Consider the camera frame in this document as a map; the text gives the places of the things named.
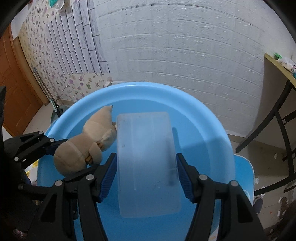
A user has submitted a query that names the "green hanging wall bag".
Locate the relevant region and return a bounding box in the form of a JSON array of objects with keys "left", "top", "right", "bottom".
[{"left": 49, "top": 0, "right": 64, "bottom": 10}]

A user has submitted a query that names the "dustpan with long handle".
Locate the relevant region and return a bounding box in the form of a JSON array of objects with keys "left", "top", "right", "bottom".
[{"left": 33, "top": 67, "right": 68, "bottom": 124}]

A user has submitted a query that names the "clear plastic box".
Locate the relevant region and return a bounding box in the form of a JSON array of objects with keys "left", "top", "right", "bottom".
[{"left": 116, "top": 112, "right": 181, "bottom": 218}]

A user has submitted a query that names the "printed scenery table mat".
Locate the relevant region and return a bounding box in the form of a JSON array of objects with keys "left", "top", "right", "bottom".
[{"left": 25, "top": 154, "right": 255, "bottom": 241}]

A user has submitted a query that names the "orange wooden door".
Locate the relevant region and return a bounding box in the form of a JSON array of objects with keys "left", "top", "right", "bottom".
[{"left": 1, "top": 25, "right": 49, "bottom": 137}]

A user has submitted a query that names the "blue plastic basin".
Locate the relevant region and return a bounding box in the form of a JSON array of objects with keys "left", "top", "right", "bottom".
[{"left": 47, "top": 82, "right": 235, "bottom": 240}]

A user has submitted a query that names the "yellow folding side table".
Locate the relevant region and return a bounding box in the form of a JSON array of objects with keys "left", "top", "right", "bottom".
[{"left": 235, "top": 53, "right": 295, "bottom": 196}]

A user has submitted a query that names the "tan plush toy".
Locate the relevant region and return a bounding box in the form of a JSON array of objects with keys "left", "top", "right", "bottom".
[{"left": 54, "top": 105, "right": 117, "bottom": 177}]

